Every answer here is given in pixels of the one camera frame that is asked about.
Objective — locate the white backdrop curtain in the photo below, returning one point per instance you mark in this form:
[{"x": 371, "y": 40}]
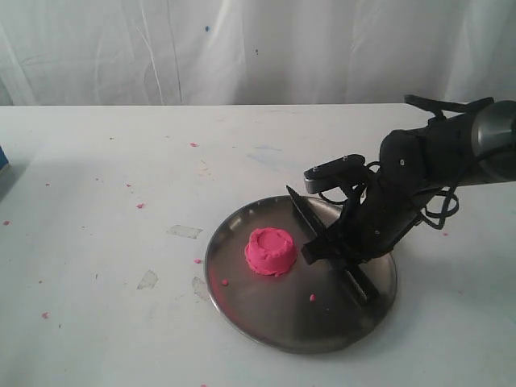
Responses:
[{"x": 254, "y": 52}]

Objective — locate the blue box at edge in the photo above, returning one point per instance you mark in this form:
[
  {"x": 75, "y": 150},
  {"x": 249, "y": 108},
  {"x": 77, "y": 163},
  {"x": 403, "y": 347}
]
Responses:
[{"x": 4, "y": 162}]

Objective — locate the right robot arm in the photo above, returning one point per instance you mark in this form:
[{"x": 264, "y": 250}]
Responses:
[{"x": 414, "y": 179}]

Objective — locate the pink dough lump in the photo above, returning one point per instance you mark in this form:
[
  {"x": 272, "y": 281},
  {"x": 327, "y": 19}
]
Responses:
[{"x": 270, "y": 251}]

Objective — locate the round steel plate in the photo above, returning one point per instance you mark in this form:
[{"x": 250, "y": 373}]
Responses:
[{"x": 277, "y": 311}]

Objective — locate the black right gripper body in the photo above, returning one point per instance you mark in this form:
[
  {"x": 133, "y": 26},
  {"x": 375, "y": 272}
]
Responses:
[{"x": 373, "y": 228}]

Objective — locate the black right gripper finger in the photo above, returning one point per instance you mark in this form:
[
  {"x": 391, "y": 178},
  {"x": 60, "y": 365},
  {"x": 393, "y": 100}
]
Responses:
[
  {"x": 351, "y": 265},
  {"x": 323, "y": 247}
]

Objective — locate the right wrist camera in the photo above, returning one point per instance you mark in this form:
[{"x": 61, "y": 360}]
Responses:
[{"x": 346, "y": 170}]

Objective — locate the black knife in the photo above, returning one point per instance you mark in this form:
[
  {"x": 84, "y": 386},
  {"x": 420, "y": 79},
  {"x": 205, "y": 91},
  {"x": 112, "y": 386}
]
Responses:
[{"x": 361, "y": 290}]

